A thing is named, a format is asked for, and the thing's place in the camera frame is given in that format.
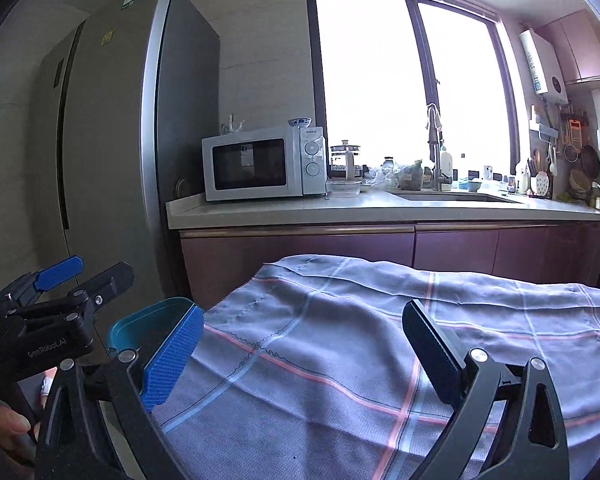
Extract silver refrigerator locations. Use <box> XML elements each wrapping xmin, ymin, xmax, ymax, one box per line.
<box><xmin>32</xmin><ymin>0</ymin><xmax>221</xmax><ymax>361</ymax></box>

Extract person's left hand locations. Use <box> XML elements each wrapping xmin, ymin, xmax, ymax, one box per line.
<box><xmin>0</xmin><ymin>401</ymin><xmax>36</xmax><ymax>468</ymax></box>

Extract white kitchen countertop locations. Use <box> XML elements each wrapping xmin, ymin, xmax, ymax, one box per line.
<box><xmin>166</xmin><ymin>190</ymin><xmax>600</xmax><ymax>231</ymax></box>

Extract purple kitchen base cabinets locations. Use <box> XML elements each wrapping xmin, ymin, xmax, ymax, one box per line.
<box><xmin>181</xmin><ymin>221</ymin><xmax>600</xmax><ymax>309</ymax></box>

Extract white wall water heater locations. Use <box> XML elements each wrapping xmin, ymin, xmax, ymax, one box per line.
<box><xmin>519</xmin><ymin>29</ymin><xmax>569</xmax><ymax>105</ymax></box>

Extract white soap dispenser bottle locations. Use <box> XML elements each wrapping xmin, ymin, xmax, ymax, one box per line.
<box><xmin>440</xmin><ymin>146</ymin><xmax>453</xmax><ymax>188</ymax></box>

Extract chrome kitchen faucet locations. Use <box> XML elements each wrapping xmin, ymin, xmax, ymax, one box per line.
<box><xmin>427</xmin><ymin>103</ymin><xmax>442</xmax><ymax>191</ymax></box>

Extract blue white bowl on microwave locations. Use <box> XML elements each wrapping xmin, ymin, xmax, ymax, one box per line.
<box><xmin>288</xmin><ymin>117</ymin><xmax>312</xmax><ymax>128</ymax></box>

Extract grey plaid tablecloth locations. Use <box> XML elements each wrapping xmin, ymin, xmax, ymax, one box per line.
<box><xmin>154</xmin><ymin>255</ymin><xmax>600</xmax><ymax>479</ymax></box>

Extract teal plastic trash bin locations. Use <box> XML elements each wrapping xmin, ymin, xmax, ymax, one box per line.
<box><xmin>107</xmin><ymin>297</ymin><xmax>204</xmax><ymax>363</ymax></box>

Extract white microwave oven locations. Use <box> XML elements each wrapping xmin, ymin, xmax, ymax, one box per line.
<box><xmin>202</xmin><ymin>126</ymin><xmax>327</xmax><ymax>202</ymax></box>

